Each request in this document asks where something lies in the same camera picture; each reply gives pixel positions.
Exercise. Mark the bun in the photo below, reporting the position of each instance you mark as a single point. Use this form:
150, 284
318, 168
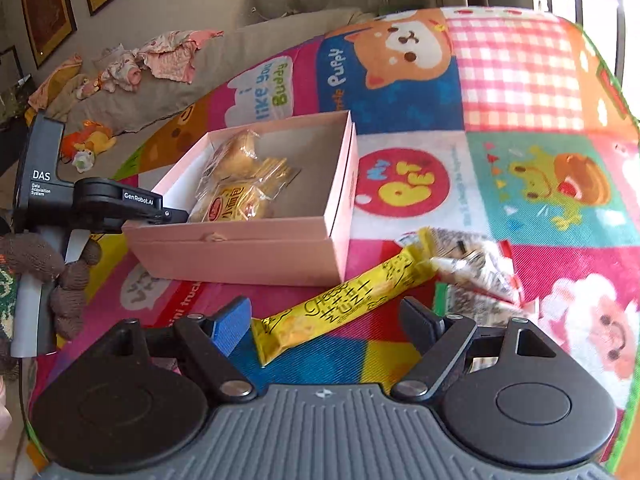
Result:
235, 152

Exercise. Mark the yellow snack stick packet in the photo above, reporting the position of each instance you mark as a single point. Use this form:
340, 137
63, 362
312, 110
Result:
325, 310

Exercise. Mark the narrow framed picture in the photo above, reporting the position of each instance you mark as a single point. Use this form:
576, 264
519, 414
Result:
47, 10

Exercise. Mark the pink cardboard box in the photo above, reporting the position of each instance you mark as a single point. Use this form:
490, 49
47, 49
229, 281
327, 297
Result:
240, 255

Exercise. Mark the person's left hand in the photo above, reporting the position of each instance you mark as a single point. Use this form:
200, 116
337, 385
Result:
70, 290

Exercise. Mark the orange pink cloth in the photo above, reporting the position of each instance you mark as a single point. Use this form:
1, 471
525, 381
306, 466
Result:
55, 80

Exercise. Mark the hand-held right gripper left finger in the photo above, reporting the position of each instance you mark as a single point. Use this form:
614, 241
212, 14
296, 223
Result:
232, 321

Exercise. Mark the orange stuffed toy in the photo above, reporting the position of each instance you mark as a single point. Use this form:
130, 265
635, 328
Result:
90, 140

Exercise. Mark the pink garment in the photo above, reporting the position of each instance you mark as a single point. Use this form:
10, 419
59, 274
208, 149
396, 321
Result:
172, 55

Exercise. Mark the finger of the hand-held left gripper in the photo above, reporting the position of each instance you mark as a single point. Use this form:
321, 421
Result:
175, 216

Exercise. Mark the grey sofa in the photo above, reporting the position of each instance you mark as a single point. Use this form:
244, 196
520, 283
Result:
225, 55

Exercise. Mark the floral white garment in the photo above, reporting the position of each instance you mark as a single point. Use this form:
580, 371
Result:
120, 70

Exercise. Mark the small printed snack packet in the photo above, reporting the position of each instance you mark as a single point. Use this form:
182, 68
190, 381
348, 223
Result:
465, 245
480, 277

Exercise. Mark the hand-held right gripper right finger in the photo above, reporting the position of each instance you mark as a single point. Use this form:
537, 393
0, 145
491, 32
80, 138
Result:
417, 318

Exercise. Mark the clear breadstick packet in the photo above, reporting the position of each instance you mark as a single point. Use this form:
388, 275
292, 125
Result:
272, 170

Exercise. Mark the colourful printed blanket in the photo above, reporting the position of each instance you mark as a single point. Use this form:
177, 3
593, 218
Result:
525, 110

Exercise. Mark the yellow snack packets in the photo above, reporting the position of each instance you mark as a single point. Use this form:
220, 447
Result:
232, 205

